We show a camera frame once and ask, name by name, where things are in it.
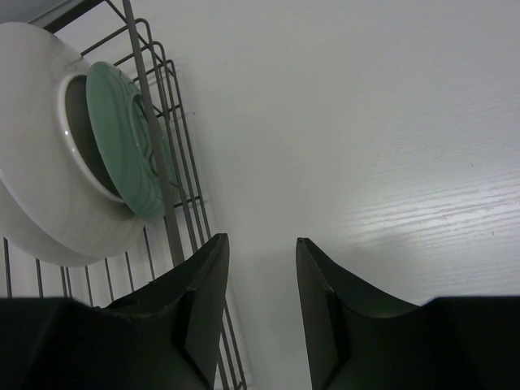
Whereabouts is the grey wire dish rack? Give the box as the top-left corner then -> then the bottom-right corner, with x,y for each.
1,1 -> 249,389

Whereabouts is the small blue floral plate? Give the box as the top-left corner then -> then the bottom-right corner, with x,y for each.
86,61 -> 166,223

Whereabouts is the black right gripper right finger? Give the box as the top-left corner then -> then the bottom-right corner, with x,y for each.
296,238 -> 431,389

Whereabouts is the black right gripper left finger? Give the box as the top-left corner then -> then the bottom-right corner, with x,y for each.
98,233 -> 229,389

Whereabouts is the white plate grey rim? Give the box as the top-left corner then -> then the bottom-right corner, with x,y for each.
1,22 -> 144,267

